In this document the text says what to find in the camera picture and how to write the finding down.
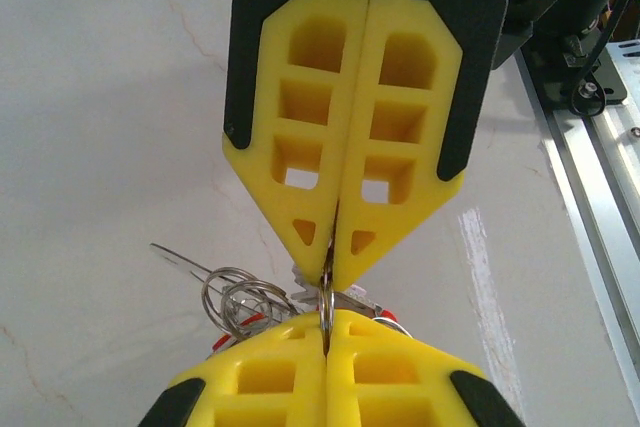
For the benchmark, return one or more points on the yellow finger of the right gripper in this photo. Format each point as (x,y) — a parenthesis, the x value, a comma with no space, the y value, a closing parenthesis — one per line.
(440,97)
(270,97)

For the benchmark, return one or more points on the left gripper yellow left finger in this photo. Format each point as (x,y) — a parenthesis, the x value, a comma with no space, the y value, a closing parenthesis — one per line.
(260,387)

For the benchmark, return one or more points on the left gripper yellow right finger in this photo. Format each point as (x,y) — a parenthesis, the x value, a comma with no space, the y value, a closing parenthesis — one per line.
(400,387)

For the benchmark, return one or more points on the large metal keyring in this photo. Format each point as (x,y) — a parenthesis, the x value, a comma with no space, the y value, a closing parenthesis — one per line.
(326,297)

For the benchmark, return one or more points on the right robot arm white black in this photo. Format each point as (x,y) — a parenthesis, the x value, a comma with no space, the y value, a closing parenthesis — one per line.
(555,52)

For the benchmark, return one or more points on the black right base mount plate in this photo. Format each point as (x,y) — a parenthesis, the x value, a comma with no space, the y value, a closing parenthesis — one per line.
(607,95)

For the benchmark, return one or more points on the aluminium front rail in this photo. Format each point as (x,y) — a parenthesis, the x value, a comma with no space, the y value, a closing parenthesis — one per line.
(600,197)

